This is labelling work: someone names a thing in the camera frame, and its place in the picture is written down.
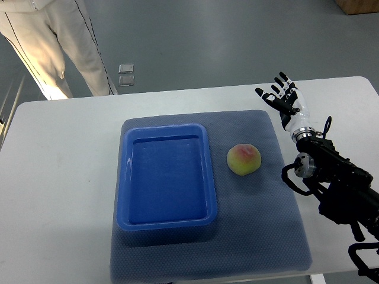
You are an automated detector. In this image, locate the metal floor plate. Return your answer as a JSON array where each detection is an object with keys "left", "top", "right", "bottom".
[
  {"left": 118, "top": 75, "right": 134, "bottom": 87},
  {"left": 118, "top": 63, "right": 134, "bottom": 74}
]

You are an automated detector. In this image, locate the brown cardboard box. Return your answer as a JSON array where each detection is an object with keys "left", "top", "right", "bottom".
[{"left": 335, "top": 0, "right": 378, "bottom": 15}]

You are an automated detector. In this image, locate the person in beige trousers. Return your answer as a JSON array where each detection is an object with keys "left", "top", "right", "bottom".
[{"left": 1, "top": 1, "right": 117, "bottom": 100}]

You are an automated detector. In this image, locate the lower metal floor plate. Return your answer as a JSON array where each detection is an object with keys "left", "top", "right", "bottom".
[{"left": 118, "top": 75, "right": 134, "bottom": 87}]

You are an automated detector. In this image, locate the upper metal floor plate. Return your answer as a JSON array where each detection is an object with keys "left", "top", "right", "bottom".
[{"left": 118, "top": 63, "right": 134, "bottom": 74}]

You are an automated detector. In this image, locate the grey blue table mat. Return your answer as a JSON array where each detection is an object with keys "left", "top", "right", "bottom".
[{"left": 110, "top": 110, "right": 312, "bottom": 283}]

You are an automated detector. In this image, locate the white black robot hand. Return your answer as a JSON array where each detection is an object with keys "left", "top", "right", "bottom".
[{"left": 255, "top": 72, "right": 310, "bottom": 132}]

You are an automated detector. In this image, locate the green red peach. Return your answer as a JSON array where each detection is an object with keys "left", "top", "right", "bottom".
[{"left": 227, "top": 144, "right": 262, "bottom": 176}]

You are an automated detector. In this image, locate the blue plastic tray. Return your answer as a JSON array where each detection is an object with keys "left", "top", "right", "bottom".
[{"left": 115, "top": 124, "right": 217, "bottom": 232}]

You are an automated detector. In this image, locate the white table leg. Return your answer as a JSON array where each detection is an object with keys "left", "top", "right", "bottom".
[{"left": 309, "top": 274, "right": 326, "bottom": 284}]

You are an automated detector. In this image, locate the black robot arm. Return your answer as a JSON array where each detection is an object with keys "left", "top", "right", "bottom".
[{"left": 281, "top": 118, "right": 378, "bottom": 282}]

